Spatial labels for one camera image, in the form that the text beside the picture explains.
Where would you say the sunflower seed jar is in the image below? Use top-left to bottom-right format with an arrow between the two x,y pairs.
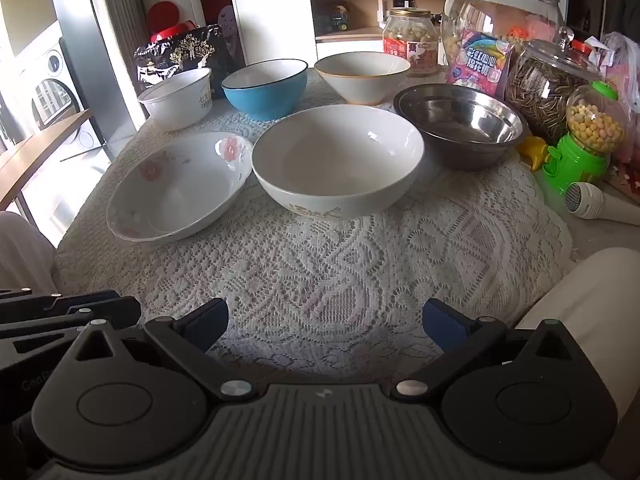
505,27 -> 608,145

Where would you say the pink candy packet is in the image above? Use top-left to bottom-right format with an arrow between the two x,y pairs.
445,29 -> 516,100

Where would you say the pink plastic bag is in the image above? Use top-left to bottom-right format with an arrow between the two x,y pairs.
597,31 -> 640,166

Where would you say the black floral gift bag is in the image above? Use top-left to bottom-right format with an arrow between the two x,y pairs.
134,24 -> 226,100

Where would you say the white microphone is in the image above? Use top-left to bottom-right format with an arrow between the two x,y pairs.
565,181 -> 640,225

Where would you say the washing machine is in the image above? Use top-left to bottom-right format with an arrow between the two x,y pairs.
20,35 -> 86,126

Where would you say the person's leg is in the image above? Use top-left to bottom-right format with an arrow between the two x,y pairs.
515,247 -> 640,431
0,211 -> 58,291

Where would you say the stainless steel bowl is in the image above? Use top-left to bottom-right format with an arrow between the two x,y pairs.
393,83 -> 531,171

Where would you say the red label peanut jar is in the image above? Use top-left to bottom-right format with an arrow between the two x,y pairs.
382,7 -> 441,78

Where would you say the red round container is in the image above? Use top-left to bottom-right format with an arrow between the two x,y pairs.
146,1 -> 201,43

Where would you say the small white bowl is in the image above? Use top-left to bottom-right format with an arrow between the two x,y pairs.
137,66 -> 215,132

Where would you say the large glass jar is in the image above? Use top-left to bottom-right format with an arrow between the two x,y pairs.
441,0 -> 563,83

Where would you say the white cabinet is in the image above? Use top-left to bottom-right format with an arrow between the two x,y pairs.
225,0 -> 471,68

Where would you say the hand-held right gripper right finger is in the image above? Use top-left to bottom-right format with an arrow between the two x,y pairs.
390,297 -> 572,402

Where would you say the white bowl with yellow rim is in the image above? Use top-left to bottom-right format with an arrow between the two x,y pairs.
314,52 -> 412,107

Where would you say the blue bowl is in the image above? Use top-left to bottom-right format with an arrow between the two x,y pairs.
221,59 -> 309,122

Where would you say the person's left leg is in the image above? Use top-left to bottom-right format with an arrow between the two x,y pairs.
0,211 -> 58,291

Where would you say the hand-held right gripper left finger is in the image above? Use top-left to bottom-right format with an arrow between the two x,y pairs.
75,297 -> 256,402

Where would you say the green candy dispenser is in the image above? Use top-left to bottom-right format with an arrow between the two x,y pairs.
542,81 -> 627,195

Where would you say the toy tractor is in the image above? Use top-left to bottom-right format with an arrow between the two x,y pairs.
320,2 -> 351,31

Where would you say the white lace tablecloth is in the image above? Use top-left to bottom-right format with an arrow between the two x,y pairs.
52,67 -> 576,391

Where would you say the wooden bench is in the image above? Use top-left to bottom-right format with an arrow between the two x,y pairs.
0,109 -> 95,211

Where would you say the white floral plate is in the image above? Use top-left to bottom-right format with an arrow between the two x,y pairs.
106,131 -> 255,244

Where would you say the person's right leg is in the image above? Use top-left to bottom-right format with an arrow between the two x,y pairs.
515,247 -> 640,431

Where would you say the large white bowl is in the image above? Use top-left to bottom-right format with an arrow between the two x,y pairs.
251,105 -> 426,220

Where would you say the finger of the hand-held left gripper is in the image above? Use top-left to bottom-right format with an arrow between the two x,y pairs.
0,296 -> 142,342
0,287 -> 122,312

